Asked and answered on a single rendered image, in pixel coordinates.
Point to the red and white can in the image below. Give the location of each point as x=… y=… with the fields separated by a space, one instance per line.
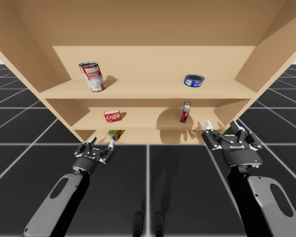
x=93 y=77

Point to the blue flat can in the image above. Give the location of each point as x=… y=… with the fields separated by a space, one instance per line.
x=194 y=81

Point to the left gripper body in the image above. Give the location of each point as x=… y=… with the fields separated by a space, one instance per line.
x=86 y=164

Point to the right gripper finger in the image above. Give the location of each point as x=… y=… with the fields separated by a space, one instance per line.
x=214 y=137
x=246 y=138

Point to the red and white carton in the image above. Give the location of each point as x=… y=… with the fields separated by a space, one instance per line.
x=112 y=117

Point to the pale wooden shelf unit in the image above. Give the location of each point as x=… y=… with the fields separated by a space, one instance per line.
x=162 y=61

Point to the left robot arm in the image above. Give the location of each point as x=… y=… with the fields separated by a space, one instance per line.
x=56 y=197

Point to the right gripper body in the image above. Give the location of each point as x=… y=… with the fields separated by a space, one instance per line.
x=241 y=155

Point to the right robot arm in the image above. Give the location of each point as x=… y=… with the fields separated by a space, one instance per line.
x=261 y=202

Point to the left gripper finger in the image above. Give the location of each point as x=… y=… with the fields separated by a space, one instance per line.
x=106 y=153
x=85 y=148

